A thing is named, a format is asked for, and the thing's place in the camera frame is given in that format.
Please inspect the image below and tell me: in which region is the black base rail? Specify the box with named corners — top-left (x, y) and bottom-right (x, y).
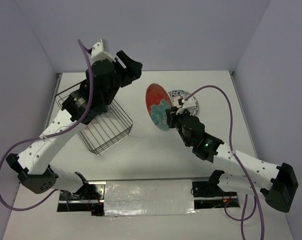
top-left (57, 177), bottom-right (240, 217)

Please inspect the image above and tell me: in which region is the grey wire dish rack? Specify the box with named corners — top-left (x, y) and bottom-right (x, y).
top-left (55, 81), bottom-right (134, 156)

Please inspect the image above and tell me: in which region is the silver tape sheet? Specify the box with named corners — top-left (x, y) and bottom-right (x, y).
top-left (104, 179), bottom-right (195, 217)

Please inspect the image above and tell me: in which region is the blue white floral plate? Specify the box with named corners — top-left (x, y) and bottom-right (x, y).
top-left (168, 89), bottom-right (199, 116)

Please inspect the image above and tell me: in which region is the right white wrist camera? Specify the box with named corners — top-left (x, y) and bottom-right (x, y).
top-left (173, 96), bottom-right (196, 115)

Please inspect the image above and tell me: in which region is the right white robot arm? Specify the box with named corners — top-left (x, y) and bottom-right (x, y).
top-left (165, 107), bottom-right (299, 213)

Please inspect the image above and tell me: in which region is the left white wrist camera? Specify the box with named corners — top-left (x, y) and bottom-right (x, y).
top-left (88, 38), bottom-right (115, 63)

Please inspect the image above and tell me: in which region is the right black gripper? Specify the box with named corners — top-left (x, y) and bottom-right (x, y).
top-left (165, 105), bottom-right (191, 147)

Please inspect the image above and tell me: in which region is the red teal floral plate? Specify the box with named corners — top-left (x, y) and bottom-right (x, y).
top-left (145, 83), bottom-right (172, 132)

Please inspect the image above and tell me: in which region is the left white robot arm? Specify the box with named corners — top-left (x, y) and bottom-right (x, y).
top-left (6, 50), bottom-right (142, 200)

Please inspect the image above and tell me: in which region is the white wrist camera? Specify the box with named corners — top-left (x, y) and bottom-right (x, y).
top-left (88, 38), bottom-right (115, 63)
top-left (173, 96), bottom-right (196, 115)

